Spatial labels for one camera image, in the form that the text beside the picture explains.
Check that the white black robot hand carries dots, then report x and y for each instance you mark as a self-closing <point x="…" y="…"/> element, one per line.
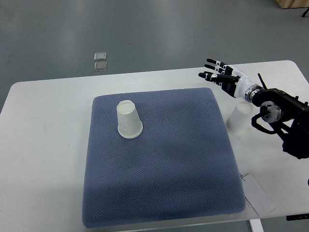
<point x="232" y="80"/>

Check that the white paper cup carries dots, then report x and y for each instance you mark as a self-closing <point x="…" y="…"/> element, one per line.
<point x="238" y="121"/>
<point x="129" y="123"/>

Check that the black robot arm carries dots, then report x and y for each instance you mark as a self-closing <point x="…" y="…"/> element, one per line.
<point x="284" y="115"/>

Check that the wooden furniture corner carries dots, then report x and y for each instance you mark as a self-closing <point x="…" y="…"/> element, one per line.
<point x="291" y="4"/>

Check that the blue textured cushion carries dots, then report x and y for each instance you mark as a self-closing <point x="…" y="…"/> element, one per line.
<point x="181" y="166"/>

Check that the black tripod leg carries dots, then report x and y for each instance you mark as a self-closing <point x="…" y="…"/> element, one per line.
<point x="305" y="13"/>

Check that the white paper cup on cushion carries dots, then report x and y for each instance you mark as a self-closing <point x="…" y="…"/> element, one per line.
<point x="129" y="123"/>

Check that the white paper tag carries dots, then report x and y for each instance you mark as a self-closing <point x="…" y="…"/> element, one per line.
<point x="256" y="196"/>

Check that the upper metal floor plate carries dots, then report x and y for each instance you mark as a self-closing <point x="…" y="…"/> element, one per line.
<point x="100" y="56"/>

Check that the white table leg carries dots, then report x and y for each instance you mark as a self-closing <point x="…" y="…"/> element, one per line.
<point x="256" y="225"/>

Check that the black table bracket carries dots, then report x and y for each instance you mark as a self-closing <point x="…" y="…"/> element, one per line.
<point x="297" y="217"/>

